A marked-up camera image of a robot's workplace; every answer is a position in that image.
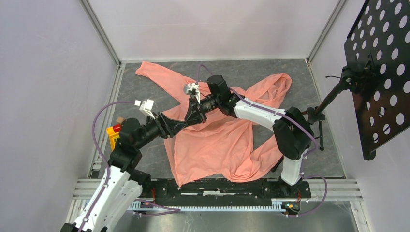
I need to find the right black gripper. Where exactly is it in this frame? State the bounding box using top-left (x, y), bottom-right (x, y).
top-left (184, 95), bottom-right (220, 127)

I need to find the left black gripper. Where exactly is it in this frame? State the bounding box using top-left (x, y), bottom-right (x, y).
top-left (134, 111), bottom-right (187, 149)

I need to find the salmon pink zip jacket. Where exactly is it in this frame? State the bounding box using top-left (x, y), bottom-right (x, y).
top-left (135, 61), bottom-right (292, 187)

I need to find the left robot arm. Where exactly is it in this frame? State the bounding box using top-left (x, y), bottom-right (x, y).
top-left (61, 113), bottom-right (189, 232)

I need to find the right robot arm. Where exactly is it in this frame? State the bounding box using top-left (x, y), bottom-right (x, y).
top-left (184, 75), bottom-right (317, 197)

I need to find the small wooden cube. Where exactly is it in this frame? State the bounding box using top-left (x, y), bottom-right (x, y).
top-left (116, 117), bottom-right (125, 124)

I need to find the yellow red toy block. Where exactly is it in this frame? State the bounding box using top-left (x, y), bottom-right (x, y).
top-left (106, 124), bottom-right (121, 151)

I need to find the black perforated stand plate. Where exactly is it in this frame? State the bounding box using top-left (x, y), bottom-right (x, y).
top-left (344, 0), bottom-right (410, 160)

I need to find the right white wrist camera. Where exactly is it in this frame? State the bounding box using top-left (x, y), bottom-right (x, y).
top-left (183, 83), bottom-right (201, 103)

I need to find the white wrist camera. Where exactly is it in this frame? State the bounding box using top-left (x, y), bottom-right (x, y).
top-left (183, 83), bottom-right (201, 103)
top-left (134, 99), bottom-right (155, 119)

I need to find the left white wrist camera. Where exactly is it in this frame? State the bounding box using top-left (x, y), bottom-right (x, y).
top-left (134, 99), bottom-right (155, 119)

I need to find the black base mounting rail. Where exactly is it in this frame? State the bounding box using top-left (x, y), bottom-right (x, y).
top-left (140, 178), bottom-right (311, 207)

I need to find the white toothed cable track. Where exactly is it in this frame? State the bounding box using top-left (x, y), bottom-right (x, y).
top-left (127, 200), bottom-right (300, 213)

